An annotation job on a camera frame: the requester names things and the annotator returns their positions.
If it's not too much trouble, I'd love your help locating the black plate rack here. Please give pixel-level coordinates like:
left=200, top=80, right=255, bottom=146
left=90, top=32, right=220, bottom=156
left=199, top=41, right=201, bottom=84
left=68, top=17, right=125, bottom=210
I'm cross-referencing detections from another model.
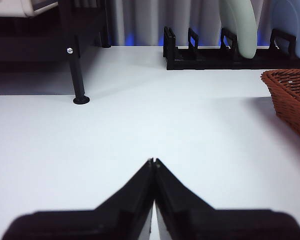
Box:
left=163, top=26, right=300, bottom=71

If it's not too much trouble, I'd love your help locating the grey pleated curtain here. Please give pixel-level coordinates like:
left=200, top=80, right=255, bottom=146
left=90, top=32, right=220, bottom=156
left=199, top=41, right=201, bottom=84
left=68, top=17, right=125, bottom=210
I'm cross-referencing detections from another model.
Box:
left=107, top=0, right=300, bottom=47

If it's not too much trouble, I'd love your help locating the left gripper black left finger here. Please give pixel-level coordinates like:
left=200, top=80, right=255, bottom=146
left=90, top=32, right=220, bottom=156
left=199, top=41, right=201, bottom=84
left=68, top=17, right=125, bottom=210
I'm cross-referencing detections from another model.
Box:
left=1, top=158, right=155, bottom=240

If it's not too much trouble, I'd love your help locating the silver toaster oven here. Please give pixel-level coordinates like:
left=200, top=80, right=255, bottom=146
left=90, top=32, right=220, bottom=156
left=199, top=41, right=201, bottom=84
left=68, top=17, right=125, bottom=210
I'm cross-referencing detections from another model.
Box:
left=0, top=0, right=59, bottom=18

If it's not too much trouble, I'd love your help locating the pale green plate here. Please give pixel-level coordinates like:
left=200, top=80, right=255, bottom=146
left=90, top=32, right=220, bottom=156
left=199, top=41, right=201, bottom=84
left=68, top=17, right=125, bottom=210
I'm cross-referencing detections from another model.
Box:
left=218, top=0, right=257, bottom=59

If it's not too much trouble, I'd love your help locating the pale blue plate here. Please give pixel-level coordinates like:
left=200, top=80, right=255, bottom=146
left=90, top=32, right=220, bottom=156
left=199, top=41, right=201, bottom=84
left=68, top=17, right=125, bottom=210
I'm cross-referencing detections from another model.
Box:
left=269, top=0, right=300, bottom=60

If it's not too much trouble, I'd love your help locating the brown wicker basket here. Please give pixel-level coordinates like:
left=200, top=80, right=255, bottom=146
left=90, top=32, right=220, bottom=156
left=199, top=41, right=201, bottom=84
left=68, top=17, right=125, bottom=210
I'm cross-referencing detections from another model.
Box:
left=261, top=68, right=300, bottom=146

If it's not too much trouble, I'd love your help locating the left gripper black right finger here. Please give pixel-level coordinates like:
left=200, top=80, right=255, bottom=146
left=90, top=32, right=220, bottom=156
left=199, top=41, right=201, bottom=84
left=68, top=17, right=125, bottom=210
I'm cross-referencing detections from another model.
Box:
left=154, top=157, right=300, bottom=240

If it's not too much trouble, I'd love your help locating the black metal shelf frame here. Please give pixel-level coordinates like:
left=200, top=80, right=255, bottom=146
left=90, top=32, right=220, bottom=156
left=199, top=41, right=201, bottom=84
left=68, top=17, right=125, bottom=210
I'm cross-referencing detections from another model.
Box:
left=0, top=0, right=112, bottom=105

